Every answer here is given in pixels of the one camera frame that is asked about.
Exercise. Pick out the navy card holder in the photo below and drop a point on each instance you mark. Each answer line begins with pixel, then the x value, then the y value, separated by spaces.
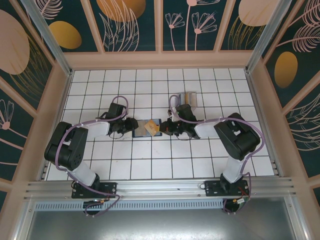
pixel 134 133

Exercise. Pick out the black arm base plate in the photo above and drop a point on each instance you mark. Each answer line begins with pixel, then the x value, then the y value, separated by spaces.
pixel 212 188
pixel 110 190

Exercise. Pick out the short aluminium side rail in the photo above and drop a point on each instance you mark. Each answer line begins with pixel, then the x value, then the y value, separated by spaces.
pixel 43 175
pixel 277 168

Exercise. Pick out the beige credit card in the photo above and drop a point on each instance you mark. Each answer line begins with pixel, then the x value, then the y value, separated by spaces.
pixel 187 98

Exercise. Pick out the aluminium frame post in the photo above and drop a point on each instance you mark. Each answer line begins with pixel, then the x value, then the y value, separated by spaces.
pixel 266 37
pixel 52 42

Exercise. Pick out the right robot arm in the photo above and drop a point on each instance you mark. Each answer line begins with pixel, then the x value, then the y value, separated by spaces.
pixel 207 130

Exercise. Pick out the long aluminium rail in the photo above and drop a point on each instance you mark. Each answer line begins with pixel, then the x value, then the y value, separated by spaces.
pixel 160 187

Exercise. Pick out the grey metal sheet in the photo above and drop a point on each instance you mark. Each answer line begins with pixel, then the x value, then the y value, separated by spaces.
pixel 160 225

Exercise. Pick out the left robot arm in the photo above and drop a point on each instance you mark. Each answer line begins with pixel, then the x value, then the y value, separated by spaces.
pixel 97 128

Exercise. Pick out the silver credit card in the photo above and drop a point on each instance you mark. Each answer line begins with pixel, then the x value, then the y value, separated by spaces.
pixel 141 128

